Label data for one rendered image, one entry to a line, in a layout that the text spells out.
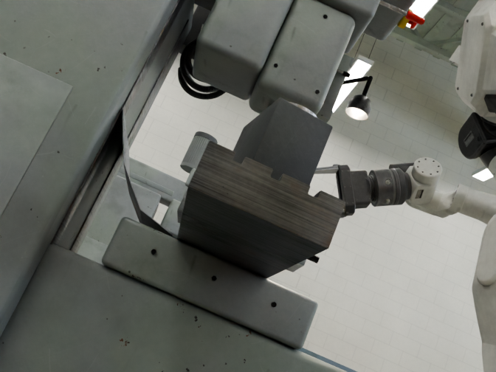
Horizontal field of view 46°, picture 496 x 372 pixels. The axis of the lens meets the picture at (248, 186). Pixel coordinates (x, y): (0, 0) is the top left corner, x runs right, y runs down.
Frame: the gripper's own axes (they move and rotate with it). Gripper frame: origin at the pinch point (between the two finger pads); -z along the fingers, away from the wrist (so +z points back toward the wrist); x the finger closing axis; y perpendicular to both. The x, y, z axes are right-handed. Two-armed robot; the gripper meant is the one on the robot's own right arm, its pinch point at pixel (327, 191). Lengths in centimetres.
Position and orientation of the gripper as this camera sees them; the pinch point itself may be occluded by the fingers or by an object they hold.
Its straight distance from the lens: 139.9
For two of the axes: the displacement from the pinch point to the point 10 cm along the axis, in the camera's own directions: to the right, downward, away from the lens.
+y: 0.5, -3.0, -9.5
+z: 9.9, -0.7, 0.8
